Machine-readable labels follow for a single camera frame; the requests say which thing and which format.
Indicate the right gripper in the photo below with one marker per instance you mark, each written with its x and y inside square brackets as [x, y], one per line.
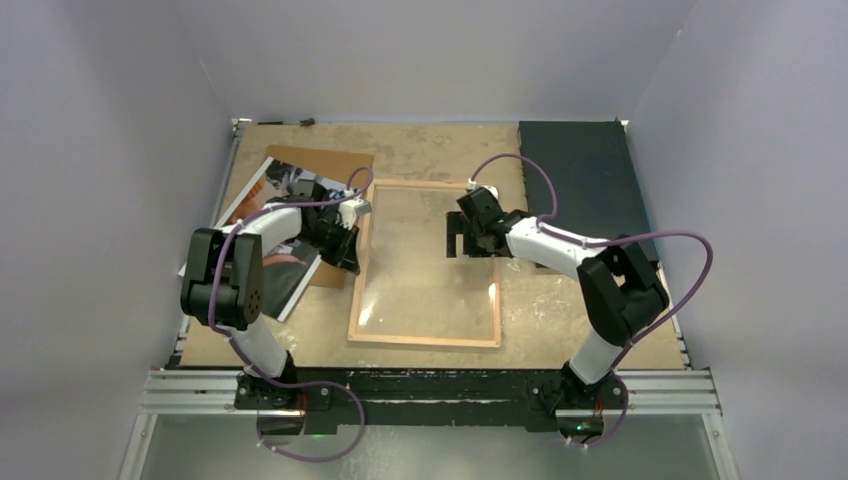
[456, 224]

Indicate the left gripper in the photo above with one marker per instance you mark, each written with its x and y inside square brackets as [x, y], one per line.
[344, 254]

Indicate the printed photo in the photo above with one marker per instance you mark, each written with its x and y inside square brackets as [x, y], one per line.
[289, 266]

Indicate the clear acrylic sheet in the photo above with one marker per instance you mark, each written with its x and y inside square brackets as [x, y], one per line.
[427, 265]

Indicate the brown backing board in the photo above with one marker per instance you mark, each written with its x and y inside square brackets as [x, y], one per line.
[334, 165]

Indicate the picture frame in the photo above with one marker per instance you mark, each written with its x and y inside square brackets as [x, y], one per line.
[424, 341]

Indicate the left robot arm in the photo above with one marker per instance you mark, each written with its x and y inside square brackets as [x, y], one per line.
[223, 283]

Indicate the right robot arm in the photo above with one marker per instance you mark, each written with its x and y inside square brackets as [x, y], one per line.
[620, 287]

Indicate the black foam mat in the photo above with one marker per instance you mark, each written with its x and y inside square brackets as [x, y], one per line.
[591, 168]

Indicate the black mounting plate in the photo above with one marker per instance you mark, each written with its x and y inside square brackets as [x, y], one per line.
[538, 400]

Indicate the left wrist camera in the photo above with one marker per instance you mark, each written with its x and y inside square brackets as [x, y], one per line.
[350, 211]

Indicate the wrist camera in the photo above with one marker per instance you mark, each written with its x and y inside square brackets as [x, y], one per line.
[350, 211]
[473, 185]

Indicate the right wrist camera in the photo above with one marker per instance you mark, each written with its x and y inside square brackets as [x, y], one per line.
[473, 185]

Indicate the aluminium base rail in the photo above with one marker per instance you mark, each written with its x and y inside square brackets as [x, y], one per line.
[212, 392]

